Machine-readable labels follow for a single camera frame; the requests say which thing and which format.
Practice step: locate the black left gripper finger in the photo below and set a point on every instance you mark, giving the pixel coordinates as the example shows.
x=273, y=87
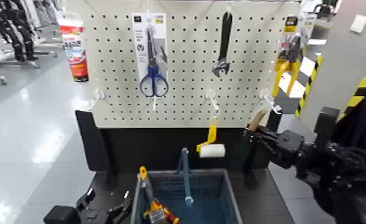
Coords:
x=86, y=198
x=122, y=208

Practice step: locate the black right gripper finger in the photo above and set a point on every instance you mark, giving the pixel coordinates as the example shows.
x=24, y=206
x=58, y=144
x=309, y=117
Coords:
x=259, y=144
x=262, y=131

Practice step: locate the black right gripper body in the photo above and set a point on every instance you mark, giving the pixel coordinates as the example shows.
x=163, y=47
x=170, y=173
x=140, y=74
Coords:
x=287, y=148

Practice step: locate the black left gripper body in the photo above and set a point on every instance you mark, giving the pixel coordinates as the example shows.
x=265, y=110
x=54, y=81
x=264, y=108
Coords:
x=62, y=216

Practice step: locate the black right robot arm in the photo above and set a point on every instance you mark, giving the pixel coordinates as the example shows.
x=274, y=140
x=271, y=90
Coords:
x=342, y=194

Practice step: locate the yellow red tool in basket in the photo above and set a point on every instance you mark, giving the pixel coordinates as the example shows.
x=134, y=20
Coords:
x=148, y=187

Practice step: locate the blue plastic crate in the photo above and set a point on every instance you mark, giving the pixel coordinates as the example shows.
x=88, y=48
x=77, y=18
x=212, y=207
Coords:
x=201, y=187

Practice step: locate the white pegboard hook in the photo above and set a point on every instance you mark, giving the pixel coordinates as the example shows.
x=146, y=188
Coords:
x=154, y=103
x=211, y=97
x=269, y=100
x=229, y=7
x=98, y=94

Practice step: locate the yellow paint roller white sleeve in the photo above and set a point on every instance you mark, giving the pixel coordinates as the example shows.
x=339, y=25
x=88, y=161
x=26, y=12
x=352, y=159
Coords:
x=212, y=150

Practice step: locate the red yellow screwdriver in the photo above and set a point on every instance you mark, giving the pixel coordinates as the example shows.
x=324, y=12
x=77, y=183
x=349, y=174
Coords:
x=171, y=218

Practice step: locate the yellow black hazard corner guard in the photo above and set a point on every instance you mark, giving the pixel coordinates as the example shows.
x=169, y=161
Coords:
x=308, y=86
x=363, y=90

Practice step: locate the black pegboard stand panel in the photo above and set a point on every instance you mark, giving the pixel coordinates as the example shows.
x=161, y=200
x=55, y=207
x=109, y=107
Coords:
x=158, y=147

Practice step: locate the white perforated pegboard panel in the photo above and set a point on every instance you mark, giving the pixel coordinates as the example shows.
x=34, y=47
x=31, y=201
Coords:
x=189, y=62

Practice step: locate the black adjustable wrench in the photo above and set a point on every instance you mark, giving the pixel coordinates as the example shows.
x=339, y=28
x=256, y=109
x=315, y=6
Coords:
x=225, y=37

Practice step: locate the black background device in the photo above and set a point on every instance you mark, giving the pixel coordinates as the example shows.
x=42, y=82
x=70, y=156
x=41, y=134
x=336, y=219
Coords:
x=323, y=11

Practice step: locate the red white product package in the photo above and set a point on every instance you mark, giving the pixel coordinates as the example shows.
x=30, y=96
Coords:
x=76, y=62

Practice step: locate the blue scissors on package card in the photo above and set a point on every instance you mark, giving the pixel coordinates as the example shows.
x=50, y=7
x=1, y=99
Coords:
x=142, y=31

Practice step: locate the black humanoid robot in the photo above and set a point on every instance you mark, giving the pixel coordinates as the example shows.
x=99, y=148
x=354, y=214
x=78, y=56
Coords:
x=14, y=28

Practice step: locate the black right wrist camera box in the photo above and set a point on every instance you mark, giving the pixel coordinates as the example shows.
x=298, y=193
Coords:
x=327, y=123

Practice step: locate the white wall switch plate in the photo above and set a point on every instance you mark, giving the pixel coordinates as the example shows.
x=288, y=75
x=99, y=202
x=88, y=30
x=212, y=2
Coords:
x=359, y=23

